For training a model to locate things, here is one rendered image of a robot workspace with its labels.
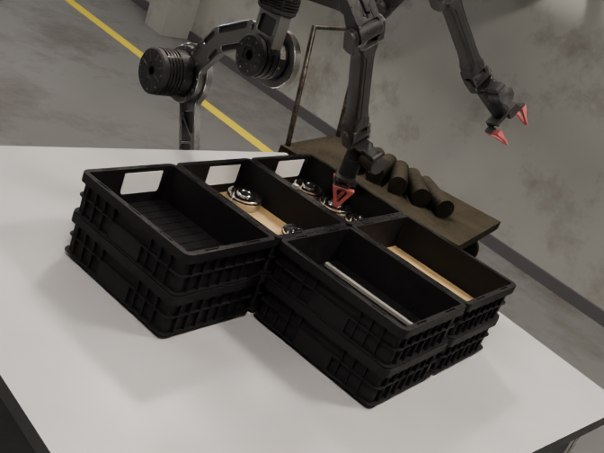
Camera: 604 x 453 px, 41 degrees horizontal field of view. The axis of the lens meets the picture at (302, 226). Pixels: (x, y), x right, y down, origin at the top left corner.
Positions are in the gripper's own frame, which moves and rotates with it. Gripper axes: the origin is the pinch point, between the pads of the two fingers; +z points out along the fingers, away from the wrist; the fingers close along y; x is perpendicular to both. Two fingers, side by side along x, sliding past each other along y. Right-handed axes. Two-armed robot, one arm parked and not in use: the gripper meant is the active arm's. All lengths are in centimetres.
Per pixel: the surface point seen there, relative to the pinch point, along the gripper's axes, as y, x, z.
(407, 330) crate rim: -77, -16, -7
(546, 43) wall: 264, -115, -37
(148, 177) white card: -38, 52, -4
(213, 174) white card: -18.6, 37.5, -2.4
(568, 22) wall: 260, -120, -53
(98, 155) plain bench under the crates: 12, 76, 17
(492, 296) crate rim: -43, -42, -6
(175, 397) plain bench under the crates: -95, 27, 16
